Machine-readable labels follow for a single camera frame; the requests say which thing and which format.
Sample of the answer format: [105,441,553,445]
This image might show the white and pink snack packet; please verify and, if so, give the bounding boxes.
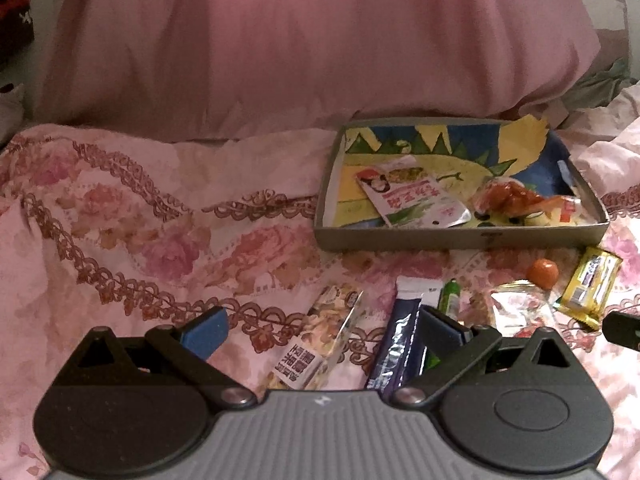
[355,156,473,230]

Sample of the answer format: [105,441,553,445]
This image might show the mauve bed sheet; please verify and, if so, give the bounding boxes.
[594,0,640,86]

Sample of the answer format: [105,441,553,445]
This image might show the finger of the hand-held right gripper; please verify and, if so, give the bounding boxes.
[601,310,640,353]

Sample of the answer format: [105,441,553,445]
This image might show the clear snack packet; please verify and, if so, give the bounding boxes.
[490,282,561,338]

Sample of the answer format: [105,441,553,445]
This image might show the red-orange snack packet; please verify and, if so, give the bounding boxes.
[472,177,583,223]

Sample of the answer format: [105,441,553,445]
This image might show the pink floral bed sheet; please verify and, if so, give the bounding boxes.
[0,105,640,480]

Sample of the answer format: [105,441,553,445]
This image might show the grey-green cloth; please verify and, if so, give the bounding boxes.
[565,57,632,111]

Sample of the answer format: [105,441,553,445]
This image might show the green snack tube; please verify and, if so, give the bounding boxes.
[425,278,461,371]

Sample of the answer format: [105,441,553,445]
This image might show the large pink pillow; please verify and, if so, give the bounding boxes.
[32,0,601,141]

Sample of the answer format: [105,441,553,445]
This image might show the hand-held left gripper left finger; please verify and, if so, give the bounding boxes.
[52,306,259,408]

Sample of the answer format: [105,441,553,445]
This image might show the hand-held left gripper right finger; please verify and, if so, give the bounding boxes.
[392,305,596,408]

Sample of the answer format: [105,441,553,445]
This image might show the dark red cloth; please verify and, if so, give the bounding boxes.
[0,0,38,68]

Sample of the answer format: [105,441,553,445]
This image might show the small orange round candy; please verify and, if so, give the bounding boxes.
[526,258,560,291]

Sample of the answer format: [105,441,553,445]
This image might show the grey box with printed lining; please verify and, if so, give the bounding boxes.
[314,119,611,253]

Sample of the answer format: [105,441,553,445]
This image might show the dark blue stick packet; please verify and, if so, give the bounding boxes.
[365,276,438,393]

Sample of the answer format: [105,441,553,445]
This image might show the yellow snack packet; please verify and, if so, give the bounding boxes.
[555,246,623,332]

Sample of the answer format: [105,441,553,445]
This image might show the white cloth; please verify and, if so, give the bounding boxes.
[0,82,26,148]

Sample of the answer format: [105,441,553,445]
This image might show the beige nut snack packet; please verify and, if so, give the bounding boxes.
[262,284,366,392]

